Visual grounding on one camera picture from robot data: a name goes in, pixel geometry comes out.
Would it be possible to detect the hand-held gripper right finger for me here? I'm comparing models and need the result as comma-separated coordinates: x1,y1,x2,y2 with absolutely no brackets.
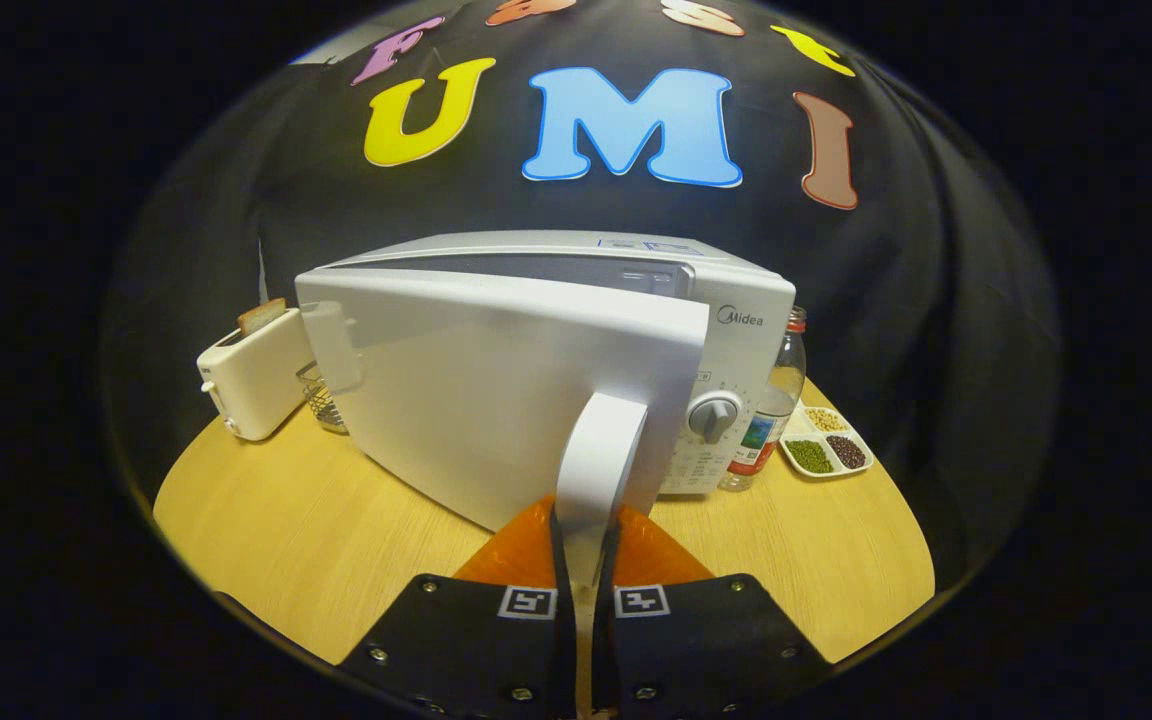
591,505,837,720

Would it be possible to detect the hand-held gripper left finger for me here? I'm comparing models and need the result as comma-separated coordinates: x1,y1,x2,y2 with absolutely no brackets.
336,495,578,720

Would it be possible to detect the white microwave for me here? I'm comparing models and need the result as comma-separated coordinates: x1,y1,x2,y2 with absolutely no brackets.
294,230,797,593

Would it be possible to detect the white divided bean dish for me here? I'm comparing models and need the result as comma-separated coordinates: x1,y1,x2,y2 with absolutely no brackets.
779,402,875,479

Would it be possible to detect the clear plastic water bottle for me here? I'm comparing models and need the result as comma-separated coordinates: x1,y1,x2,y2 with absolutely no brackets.
719,306,808,492

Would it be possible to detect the white toaster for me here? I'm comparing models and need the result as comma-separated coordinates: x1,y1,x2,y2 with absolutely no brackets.
196,305,317,442

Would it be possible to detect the toast slice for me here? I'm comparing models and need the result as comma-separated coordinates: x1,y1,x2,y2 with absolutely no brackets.
237,297,289,336

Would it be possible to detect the black backdrop cloth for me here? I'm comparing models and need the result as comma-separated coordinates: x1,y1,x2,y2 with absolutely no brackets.
101,0,1062,601

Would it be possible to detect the wire mesh basket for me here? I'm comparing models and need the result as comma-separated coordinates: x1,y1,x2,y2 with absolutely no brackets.
296,360,349,434

